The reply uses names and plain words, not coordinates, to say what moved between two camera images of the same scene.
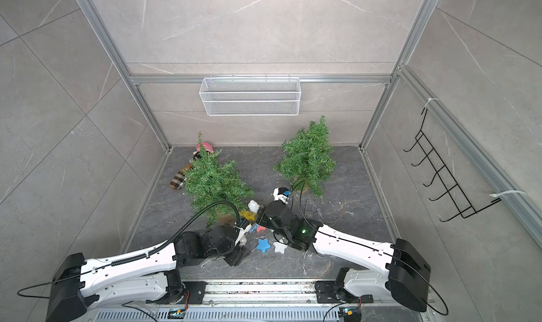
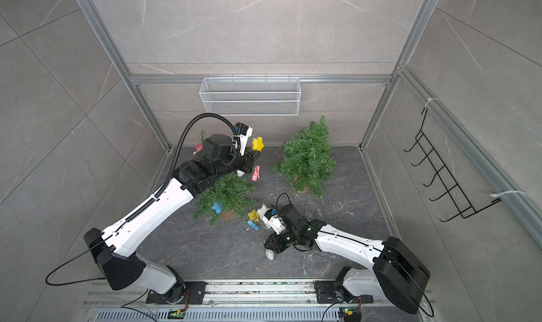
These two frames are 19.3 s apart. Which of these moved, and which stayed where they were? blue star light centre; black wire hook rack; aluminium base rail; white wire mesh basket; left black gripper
Moved: left black gripper; blue star light centre
Stayed: black wire hook rack; aluminium base rail; white wire mesh basket
